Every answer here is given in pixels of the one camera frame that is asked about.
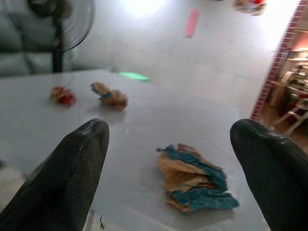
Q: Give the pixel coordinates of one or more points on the small crumpled brown teal cardboard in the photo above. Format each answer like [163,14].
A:
[110,96]

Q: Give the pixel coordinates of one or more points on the dark green leather sofa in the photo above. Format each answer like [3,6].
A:
[21,55]

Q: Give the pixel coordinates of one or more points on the white folding table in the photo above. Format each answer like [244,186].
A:
[144,125]

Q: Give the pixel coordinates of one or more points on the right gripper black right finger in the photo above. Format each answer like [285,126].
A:
[276,173]

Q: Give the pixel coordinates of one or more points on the light wooden chair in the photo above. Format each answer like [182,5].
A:
[292,118]

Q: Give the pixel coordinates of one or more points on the red crumpled wrapper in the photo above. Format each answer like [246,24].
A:
[63,96]

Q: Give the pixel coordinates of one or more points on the green plastic stool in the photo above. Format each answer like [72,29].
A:
[133,76]

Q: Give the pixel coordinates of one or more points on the black standing fan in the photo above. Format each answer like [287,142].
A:
[57,48]

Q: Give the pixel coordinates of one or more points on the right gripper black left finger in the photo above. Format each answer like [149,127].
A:
[60,180]

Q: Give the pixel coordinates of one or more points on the large teal brown torn cardboard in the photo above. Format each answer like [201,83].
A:
[192,178]

